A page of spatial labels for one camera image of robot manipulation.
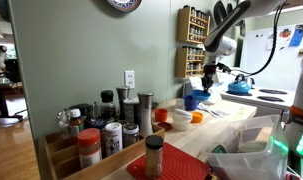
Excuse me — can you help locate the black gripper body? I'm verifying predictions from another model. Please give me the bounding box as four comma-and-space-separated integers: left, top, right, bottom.
201, 63, 231, 93

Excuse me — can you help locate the white wall outlet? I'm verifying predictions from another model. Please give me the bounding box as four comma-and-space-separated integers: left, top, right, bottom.
124, 70, 135, 89

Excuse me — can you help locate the clear plastic container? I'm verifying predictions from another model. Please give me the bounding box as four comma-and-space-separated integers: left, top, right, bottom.
175, 98, 185, 110

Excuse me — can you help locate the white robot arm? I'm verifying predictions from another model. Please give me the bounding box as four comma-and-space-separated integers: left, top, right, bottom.
202, 0, 303, 157

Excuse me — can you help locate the upper wooden spice rack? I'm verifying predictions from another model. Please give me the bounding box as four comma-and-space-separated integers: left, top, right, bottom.
177, 5, 210, 44

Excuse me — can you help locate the wooden spice rack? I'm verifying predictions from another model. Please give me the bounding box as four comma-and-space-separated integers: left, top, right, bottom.
175, 46, 205, 78
177, 5, 210, 44

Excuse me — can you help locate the large white crumpled bag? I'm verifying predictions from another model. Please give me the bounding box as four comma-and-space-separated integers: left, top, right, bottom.
183, 76, 230, 105

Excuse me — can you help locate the white spice shaker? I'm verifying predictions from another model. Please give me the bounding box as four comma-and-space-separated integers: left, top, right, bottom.
105, 122, 123, 156

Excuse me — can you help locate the spice jar red lid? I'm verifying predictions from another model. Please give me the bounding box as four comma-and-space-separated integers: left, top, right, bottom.
77, 128, 102, 169

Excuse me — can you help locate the dark blue cup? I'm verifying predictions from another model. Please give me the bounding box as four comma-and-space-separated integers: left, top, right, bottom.
183, 95, 199, 111

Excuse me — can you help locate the orange small lid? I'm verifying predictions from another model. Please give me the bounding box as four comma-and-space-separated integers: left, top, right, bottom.
192, 111, 203, 123

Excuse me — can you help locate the spice jar black lid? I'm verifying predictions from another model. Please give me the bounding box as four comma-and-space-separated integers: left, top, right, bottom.
145, 135, 163, 179

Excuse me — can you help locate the clear plastic bin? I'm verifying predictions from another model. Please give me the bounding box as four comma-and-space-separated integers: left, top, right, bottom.
201, 115, 289, 180

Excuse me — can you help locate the blue kettle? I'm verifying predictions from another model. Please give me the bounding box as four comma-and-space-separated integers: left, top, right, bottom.
228, 74, 251, 94

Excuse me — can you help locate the white refrigerator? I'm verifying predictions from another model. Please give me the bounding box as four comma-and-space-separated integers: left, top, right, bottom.
240, 24, 303, 87

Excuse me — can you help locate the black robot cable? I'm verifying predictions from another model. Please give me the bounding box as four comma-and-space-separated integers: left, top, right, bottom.
230, 0, 289, 78

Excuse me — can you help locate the small white crumpled napkin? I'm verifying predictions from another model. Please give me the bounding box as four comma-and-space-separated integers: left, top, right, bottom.
197, 103, 229, 118

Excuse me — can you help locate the wooden spice tray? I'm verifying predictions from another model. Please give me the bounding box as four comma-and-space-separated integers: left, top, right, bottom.
37, 121, 166, 180

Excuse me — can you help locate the red silicone mat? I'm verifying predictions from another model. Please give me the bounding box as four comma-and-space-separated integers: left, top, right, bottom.
127, 143, 210, 180

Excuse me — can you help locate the steel pepper grinder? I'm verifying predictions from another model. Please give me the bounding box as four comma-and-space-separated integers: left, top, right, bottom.
138, 92, 153, 137

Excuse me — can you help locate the white round container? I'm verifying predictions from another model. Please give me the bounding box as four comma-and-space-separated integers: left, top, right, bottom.
172, 109, 193, 131

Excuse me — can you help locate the light blue bowl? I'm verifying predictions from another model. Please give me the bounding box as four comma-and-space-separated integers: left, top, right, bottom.
192, 90, 211, 101

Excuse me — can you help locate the lower wooden spice rack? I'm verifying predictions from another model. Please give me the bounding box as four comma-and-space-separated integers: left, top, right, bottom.
175, 46, 205, 78

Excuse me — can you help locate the white stove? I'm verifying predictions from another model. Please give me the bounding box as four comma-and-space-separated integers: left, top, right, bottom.
217, 72, 296, 116

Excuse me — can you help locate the orange small cup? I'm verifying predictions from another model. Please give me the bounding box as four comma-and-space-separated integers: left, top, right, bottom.
155, 109, 168, 122

